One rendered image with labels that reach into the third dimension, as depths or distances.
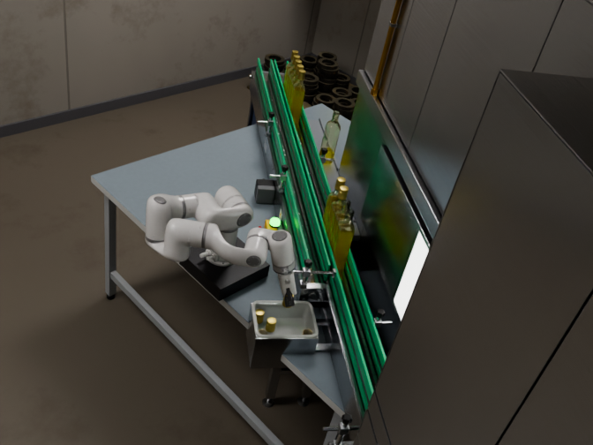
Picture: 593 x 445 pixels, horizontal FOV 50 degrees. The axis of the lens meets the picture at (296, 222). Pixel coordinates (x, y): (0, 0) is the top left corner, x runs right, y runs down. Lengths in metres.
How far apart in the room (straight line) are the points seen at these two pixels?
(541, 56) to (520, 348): 0.86
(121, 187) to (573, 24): 2.02
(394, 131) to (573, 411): 1.66
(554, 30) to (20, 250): 2.98
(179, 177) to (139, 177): 0.18
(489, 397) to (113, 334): 2.53
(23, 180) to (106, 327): 1.34
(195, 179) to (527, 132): 2.27
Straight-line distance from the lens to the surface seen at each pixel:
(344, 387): 2.16
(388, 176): 2.30
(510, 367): 0.92
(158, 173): 3.03
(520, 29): 1.70
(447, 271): 1.07
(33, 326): 3.37
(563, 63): 1.53
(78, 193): 4.16
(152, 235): 2.17
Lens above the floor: 2.46
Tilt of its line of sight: 37 degrees down
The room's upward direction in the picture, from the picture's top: 12 degrees clockwise
